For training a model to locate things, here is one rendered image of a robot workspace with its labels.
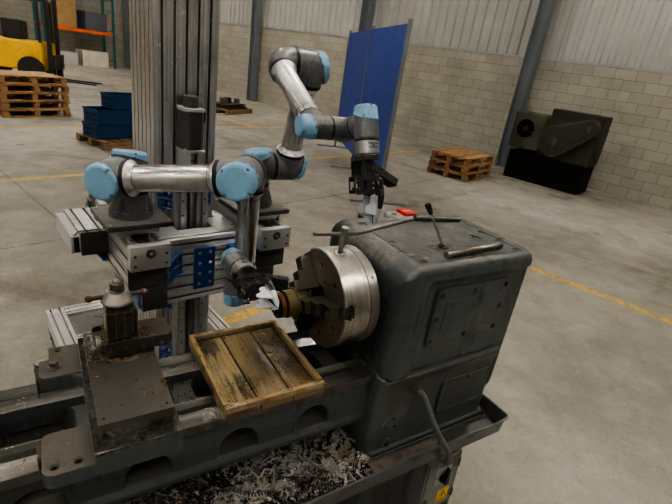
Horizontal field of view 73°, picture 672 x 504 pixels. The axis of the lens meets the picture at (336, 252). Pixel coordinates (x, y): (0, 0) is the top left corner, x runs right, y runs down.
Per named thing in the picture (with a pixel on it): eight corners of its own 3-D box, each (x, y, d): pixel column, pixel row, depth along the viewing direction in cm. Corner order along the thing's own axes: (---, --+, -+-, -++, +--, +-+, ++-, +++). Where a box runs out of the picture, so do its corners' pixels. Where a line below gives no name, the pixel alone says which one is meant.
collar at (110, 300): (131, 291, 124) (130, 281, 123) (136, 305, 118) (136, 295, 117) (98, 295, 120) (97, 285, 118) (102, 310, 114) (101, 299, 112)
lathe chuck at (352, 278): (312, 306, 167) (327, 228, 152) (358, 362, 144) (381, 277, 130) (289, 310, 162) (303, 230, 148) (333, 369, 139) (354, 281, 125)
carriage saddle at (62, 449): (148, 342, 145) (147, 326, 143) (186, 448, 110) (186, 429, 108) (35, 362, 130) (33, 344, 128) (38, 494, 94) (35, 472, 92)
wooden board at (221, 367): (274, 328, 163) (275, 318, 161) (323, 392, 135) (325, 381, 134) (188, 345, 147) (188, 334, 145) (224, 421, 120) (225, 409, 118)
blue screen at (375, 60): (316, 144, 1008) (331, 27, 918) (352, 148, 1023) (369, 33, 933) (350, 201, 636) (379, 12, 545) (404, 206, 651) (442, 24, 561)
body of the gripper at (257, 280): (244, 306, 136) (230, 288, 145) (270, 302, 140) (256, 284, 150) (245, 284, 133) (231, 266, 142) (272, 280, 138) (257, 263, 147)
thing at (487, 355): (392, 432, 244) (427, 289, 210) (455, 505, 207) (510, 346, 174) (290, 470, 212) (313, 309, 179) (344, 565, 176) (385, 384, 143)
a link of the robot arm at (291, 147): (263, 171, 199) (288, 40, 168) (294, 171, 206) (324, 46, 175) (272, 185, 191) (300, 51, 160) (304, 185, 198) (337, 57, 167)
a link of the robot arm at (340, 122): (320, 118, 150) (337, 112, 141) (350, 121, 156) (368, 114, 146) (321, 143, 151) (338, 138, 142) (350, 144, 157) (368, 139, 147)
